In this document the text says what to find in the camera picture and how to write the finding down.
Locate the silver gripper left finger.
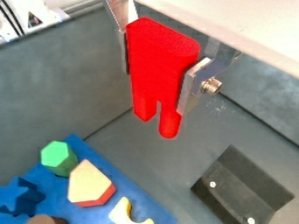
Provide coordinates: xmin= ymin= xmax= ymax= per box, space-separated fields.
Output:
xmin=102 ymin=0 xmax=137 ymax=74

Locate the red two-legged block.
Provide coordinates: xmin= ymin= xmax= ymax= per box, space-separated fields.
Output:
xmin=125 ymin=17 xmax=201 ymax=138

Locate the yellow arch block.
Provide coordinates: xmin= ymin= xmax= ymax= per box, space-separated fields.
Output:
xmin=108 ymin=197 xmax=154 ymax=224

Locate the blue foam shape board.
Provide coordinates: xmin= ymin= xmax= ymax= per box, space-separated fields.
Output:
xmin=0 ymin=133 xmax=178 ymax=224

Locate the brown cylinder block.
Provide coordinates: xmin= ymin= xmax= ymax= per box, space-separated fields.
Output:
xmin=25 ymin=214 xmax=69 ymax=224

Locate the dark blue star block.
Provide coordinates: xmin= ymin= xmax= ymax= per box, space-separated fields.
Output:
xmin=0 ymin=177 xmax=45 ymax=216

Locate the green hexagon block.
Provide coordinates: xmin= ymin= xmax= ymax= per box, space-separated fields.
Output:
xmin=41 ymin=141 xmax=78 ymax=178

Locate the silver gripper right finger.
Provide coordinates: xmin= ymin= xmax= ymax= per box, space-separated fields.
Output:
xmin=176 ymin=38 xmax=241 ymax=116

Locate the black curved stand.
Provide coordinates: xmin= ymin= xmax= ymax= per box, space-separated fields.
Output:
xmin=190 ymin=145 xmax=294 ymax=224

